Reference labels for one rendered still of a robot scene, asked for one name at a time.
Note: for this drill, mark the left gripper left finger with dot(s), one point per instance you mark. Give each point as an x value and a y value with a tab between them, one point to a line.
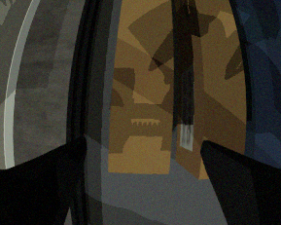
40	191

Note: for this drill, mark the brown cardboard carton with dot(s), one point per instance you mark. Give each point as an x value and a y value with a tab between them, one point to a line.
143	87
212	93

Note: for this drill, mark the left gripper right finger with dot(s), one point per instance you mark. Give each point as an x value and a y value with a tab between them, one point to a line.
248	191

